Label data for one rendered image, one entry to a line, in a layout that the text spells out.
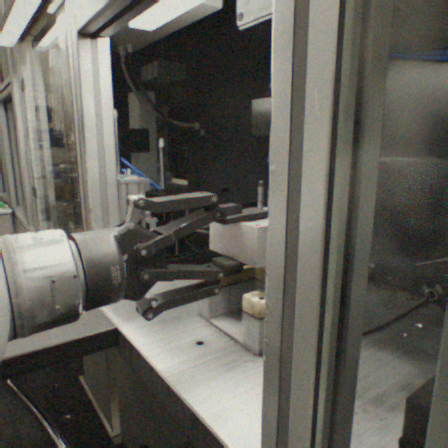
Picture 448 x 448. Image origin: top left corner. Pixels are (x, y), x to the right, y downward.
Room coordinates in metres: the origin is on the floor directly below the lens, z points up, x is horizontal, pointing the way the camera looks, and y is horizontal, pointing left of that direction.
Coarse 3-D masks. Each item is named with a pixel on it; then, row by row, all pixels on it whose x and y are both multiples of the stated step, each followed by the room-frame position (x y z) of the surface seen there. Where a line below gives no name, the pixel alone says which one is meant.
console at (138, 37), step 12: (204, 0) 0.66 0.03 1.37; (216, 0) 0.67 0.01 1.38; (36, 12) 0.70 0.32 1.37; (192, 12) 0.70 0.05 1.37; (204, 12) 0.70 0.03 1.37; (168, 24) 0.77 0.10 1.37; (180, 24) 0.77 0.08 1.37; (120, 36) 0.85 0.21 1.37; (132, 36) 0.85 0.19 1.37; (144, 36) 0.85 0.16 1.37; (156, 36) 0.85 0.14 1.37
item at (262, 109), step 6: (252, 102) 0.51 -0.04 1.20; (258, 102) 0.50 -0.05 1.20; (264, 102) 0.49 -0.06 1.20; (270, 102) 0.48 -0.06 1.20; (252, 108) 0.51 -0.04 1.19; (258, 108) 0.50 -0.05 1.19; (264, 108) 0.49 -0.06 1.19; (270, 108) 0.48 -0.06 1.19; (252, 114) 0.51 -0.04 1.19; (258, 114) 0.50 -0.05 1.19; (264, 114) 0.49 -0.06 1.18; (270, 114) 0.48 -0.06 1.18; (252, 120) 0.51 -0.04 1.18; (258, 120) 0.50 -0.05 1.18; (264, 120) 0.49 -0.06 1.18; (270, 120) 0.48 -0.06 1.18; (252, 126) 0.51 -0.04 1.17; (258, 126) 0.50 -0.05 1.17; (264, 126) 0.49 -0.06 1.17; (270, 126) 0.48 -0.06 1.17; (252, 132) 0.51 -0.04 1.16; (258, 132) 0.50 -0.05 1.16; (264, 132) 0.49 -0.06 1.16; (270, 132) 0.48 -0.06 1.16
